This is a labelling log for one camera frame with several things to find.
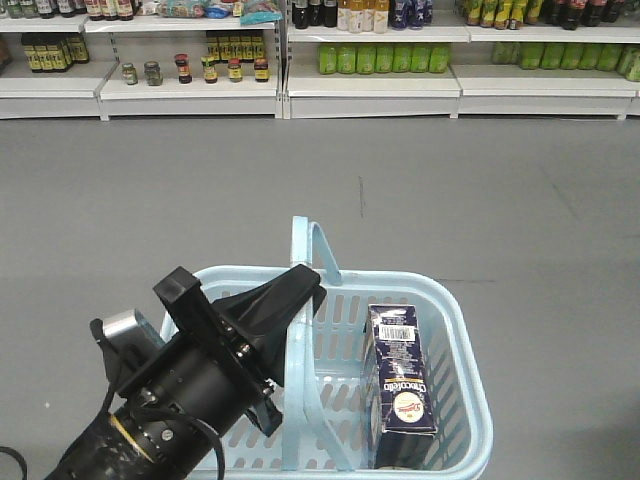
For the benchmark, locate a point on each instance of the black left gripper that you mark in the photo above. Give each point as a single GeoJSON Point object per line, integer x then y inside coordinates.
{"type": "Point", "coordinates": [217, 367]}

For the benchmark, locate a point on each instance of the light blue plastic basket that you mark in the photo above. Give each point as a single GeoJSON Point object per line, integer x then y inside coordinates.
{"type": "Point", "coordinates": [321, 436]}

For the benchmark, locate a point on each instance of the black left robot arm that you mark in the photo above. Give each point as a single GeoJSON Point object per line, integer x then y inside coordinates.
{"type": "Point", "coordinates": [102, 451]}

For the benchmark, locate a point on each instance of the dark blue cookie box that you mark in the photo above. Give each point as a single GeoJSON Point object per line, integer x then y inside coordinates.
{"type": "Point", "coordinates": [397, 413]}

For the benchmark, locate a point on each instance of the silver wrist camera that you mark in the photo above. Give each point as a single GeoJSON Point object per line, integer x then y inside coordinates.
{"type": "Point", "coordinates": [128, 328]}

